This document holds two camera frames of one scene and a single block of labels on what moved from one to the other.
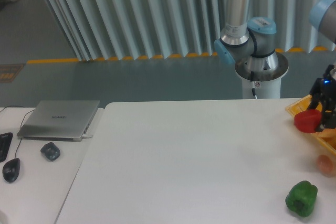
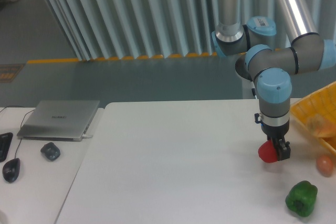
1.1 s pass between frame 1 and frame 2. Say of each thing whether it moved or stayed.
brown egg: stayed
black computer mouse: stayed
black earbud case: stayed
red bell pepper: moved
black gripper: moved
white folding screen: stayed
